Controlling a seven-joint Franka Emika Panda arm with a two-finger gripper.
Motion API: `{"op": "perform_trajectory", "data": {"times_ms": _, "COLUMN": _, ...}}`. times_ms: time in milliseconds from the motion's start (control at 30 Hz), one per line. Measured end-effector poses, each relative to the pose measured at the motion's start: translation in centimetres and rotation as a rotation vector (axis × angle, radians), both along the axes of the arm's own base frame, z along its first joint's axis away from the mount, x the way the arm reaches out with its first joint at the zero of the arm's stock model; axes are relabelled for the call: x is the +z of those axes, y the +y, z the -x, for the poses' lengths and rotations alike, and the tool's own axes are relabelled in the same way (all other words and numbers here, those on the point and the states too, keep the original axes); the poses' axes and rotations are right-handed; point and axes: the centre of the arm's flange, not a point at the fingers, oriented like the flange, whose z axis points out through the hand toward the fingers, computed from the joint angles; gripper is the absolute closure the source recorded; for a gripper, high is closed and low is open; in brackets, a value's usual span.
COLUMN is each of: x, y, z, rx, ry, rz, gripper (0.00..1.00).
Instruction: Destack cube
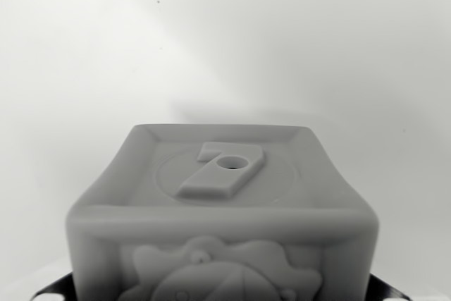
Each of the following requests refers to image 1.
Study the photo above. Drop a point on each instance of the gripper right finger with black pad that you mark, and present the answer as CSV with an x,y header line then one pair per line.
x,y
385,290

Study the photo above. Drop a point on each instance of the grey embossed rubber cube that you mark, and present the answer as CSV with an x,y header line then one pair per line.
x,y
218,216

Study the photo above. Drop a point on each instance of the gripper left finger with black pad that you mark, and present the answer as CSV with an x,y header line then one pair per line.
x,y
58,288

